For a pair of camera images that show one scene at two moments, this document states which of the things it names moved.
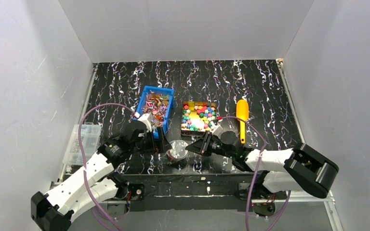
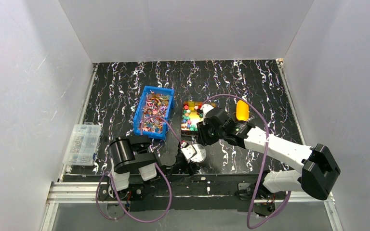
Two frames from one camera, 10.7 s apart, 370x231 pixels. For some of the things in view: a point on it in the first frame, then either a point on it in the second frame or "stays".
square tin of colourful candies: (196, 116) stays
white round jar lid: (178, 150) to (201, 155)
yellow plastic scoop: (242, 112) stays
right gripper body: (208, 146) to (205, 134)
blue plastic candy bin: (157, 104) stays
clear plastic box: (90, 138) stays
